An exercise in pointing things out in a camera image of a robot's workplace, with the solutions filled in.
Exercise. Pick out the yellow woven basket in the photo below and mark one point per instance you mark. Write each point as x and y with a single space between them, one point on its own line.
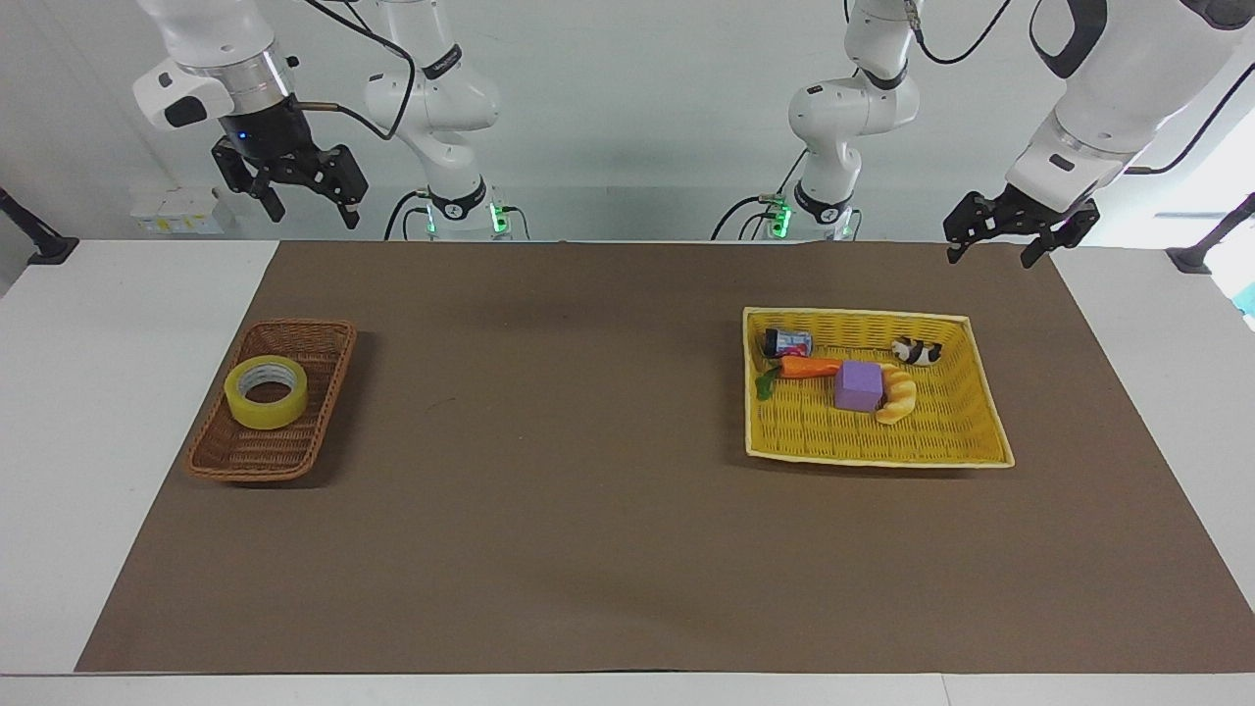
863 436

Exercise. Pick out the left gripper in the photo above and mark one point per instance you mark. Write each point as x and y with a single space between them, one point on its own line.
1031 212

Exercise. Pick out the small tin can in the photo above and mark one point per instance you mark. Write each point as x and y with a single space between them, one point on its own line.
789 343

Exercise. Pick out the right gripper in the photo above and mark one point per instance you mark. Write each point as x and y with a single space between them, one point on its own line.
263 135

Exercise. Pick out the orange toy carrot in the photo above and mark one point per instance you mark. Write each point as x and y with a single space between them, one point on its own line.
809 368

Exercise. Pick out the toy croissant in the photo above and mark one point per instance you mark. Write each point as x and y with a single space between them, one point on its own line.
900 397

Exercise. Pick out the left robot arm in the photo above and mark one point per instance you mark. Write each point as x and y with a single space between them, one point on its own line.
1118 88

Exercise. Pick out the brown wicker basket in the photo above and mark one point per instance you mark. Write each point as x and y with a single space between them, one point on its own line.
279 451

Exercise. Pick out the purple cube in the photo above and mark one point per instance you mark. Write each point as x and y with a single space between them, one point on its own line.
859 385

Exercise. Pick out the black stand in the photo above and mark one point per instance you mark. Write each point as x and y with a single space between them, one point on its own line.
1194 257
44 245

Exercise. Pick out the yellow tape roll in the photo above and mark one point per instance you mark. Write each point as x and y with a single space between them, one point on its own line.
235 397

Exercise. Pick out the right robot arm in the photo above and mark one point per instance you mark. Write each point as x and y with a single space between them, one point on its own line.
441 98

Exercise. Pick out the white box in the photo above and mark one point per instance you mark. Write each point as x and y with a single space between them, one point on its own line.
176 211

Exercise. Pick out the black and white toy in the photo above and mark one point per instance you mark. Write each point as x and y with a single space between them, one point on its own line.
917 351

